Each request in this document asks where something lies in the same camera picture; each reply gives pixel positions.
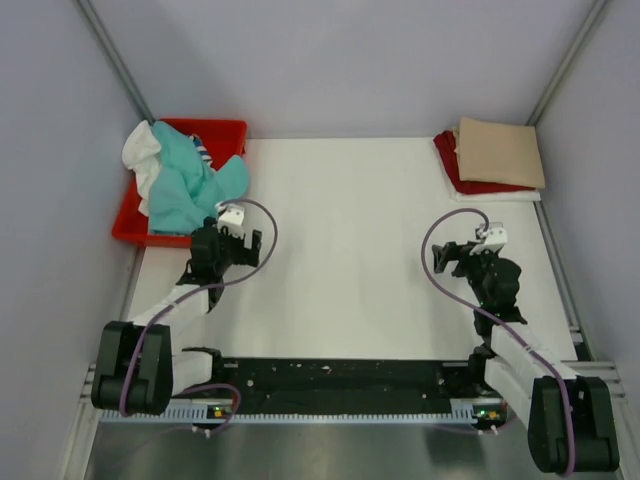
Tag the white printed t shirt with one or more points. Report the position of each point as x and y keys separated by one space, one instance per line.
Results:
x=140 y=155

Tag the beige folded t shirt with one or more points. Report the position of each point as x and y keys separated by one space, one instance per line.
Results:
x=501 y=153

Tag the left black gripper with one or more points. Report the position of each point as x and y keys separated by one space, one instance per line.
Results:
x=245 y=256

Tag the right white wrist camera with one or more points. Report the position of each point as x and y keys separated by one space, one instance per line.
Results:
x=490 y=238

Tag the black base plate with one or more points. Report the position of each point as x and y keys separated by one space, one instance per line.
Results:
x=349 y=386

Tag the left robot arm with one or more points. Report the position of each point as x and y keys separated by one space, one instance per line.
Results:
x=135 y=368

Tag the red plastic bin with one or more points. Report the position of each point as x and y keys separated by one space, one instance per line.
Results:
x=222 y=137

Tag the red folded t shirt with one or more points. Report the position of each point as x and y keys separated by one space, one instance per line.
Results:
x=446 y=145

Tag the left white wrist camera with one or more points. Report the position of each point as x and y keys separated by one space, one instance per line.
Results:
x=230 y=215

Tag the white folded t shirt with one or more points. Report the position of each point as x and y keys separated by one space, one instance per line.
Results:
x=519 y=196

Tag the aluminium frame rail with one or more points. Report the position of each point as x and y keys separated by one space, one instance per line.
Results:
x=605 y=370

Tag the grey slotted cable duct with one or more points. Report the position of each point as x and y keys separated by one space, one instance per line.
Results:
x=482 y=413

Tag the teal t shirt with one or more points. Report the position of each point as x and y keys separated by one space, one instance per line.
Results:
x=188 y=188

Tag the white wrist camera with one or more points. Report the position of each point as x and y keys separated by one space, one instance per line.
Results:
x=490 y=238
x=230 y=215

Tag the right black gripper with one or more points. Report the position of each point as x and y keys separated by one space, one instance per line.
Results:
x=454 y=252

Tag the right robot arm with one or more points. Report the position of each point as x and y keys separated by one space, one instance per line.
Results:
x=568 y=416

